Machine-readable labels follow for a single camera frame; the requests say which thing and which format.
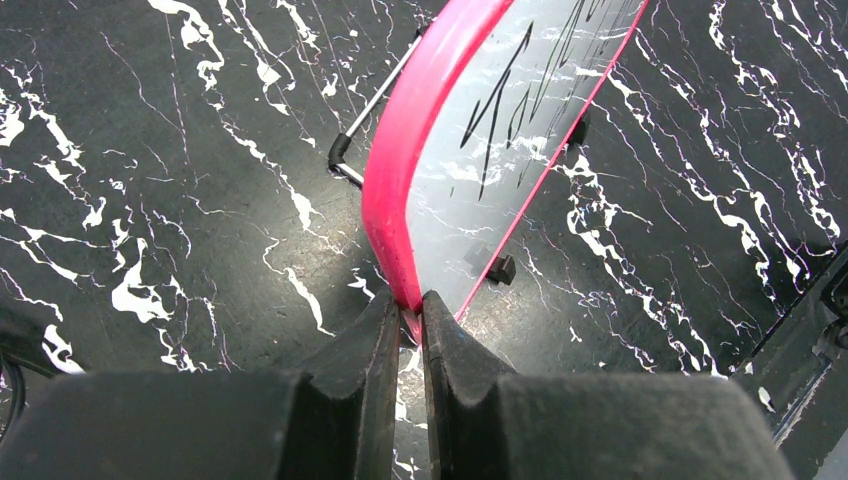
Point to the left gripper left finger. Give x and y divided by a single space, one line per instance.
330 417

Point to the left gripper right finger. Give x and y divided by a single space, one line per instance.
487 421

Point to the pink framed whiteboard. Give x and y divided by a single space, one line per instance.
493 95

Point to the black wire board stand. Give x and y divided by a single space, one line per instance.
335 158

